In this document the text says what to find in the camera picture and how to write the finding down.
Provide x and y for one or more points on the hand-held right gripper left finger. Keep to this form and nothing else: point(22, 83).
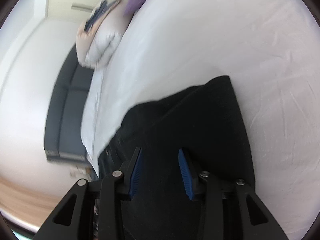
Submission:
point(135, 172)

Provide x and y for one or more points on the dark grey padded headboard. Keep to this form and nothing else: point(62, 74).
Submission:
point(67, 105)

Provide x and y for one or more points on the black pants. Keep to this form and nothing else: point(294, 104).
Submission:
point(200, 117)

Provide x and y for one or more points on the folded blue-grey blanket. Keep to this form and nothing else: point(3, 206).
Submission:
point(100, 12)

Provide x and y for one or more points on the bed with white sheet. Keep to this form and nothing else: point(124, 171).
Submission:
point(200, 42)

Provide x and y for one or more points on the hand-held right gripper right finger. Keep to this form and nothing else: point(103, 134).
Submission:
point(186, 175)

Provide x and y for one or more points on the folded beige duvet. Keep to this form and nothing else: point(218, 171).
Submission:
point(105, 47)

